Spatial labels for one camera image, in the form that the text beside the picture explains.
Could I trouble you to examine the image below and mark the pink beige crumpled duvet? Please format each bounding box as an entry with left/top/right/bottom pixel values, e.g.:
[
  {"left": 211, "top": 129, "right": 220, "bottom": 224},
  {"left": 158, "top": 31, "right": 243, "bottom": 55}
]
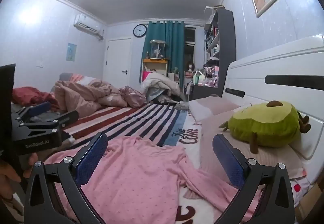
[{"left": 54, "top": 79, "right": 127, "bottom": 118}]

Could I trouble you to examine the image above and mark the green avocado plush toy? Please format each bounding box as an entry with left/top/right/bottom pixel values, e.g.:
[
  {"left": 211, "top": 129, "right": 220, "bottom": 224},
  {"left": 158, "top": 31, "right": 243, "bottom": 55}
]
[{"left": 219, "top": 100, "right": 311, "bottom": 154}]

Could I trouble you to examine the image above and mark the person's left hand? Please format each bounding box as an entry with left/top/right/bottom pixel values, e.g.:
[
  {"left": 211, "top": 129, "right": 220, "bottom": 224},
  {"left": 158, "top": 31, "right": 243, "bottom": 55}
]
[{"left": 0, "top": 152, "right": 38, "bottom": 201}]

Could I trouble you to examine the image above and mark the dark tall bookshelf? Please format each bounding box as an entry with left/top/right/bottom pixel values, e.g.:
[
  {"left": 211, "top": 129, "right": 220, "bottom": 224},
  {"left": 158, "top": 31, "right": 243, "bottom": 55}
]
[{"left": 189, "top": 5, "right": 236, "bottom": 100}]

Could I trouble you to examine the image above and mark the round black wall clock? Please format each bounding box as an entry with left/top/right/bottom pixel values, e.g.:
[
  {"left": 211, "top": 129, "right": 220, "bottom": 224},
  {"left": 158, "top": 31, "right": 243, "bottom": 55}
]
[{"left": 133, "top": 24, "right": 147, "bottom": 38}]

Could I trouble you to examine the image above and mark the red crumpled clothes pile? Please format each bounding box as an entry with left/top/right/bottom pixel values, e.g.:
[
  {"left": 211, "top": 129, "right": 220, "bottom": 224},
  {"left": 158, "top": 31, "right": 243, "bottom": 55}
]
[{"left": 12, "top": 86, "right": 59, "bottom": 110}]

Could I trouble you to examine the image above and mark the yellow white small shelf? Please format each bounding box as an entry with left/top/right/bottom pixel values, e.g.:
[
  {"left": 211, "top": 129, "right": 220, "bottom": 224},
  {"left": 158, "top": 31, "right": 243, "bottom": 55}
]
[{"left": 141, "top": 58, "right": 168, "bottom": 82}]

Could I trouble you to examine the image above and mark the teal window curtain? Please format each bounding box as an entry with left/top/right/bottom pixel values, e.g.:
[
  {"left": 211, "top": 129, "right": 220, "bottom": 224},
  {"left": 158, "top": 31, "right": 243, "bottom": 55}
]
[{"left": 141, "top": 20, "right": 186, "bottom": 89}]

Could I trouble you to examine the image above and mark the shiny pink pillow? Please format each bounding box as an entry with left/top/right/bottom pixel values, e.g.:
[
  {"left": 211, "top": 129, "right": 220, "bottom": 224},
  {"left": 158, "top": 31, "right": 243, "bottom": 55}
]
[{"left": 119, "top": 86, "right": 147, "bottom": 108}]

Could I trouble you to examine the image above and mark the striped fleece bed blanket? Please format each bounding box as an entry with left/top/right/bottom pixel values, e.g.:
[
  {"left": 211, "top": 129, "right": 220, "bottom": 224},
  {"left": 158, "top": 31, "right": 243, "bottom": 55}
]
[{"left": 46, "top": 105, "right": 231, "bottom": 223}]

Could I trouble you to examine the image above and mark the cream blanket pile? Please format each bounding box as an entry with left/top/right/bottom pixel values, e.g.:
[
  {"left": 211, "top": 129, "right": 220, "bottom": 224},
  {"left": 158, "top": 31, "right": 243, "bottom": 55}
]
[{"left": 140, "top": 72, "right": 181, "bottom": 102}]

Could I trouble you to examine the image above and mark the white bed headboard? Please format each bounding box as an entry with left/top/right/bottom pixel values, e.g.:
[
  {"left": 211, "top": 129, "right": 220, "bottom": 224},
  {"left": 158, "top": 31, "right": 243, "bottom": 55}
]
[{"left": 222, "top": 34, "right": 324, "bottom": 183}]

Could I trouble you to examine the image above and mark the white bedroom door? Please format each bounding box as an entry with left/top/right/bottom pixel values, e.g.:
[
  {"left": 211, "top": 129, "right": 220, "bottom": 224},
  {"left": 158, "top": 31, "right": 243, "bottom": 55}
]
[{"left": 103, "top": 38, "right": 132, "bottom": 88}]

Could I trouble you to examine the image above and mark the beige striped pillow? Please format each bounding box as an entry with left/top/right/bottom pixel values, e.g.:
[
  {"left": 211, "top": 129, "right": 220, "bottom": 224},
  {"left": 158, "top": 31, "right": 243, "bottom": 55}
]
[{"left": 199, "top": 109, "right": 308, "bottom": 182}]

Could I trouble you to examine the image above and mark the pink dotted pajama top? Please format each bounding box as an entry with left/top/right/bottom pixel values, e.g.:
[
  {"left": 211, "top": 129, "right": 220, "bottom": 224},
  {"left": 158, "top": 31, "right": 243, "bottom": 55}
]
[{"left": 44, "top": 135, "right": 263, "bottom": 224}]

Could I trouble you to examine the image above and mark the small blue wall poster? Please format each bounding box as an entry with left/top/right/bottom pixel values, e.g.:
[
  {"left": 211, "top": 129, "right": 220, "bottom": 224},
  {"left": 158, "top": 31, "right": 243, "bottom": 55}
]
[{"left": 66, "top": 43, "right": 77, "bottom": 62}]

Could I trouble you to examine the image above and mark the white wall air conditioner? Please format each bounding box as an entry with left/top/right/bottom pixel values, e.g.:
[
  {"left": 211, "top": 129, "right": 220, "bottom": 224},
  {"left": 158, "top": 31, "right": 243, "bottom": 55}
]
[{"left": 74, "top": 14, "right": 104, "bottom": 40}]

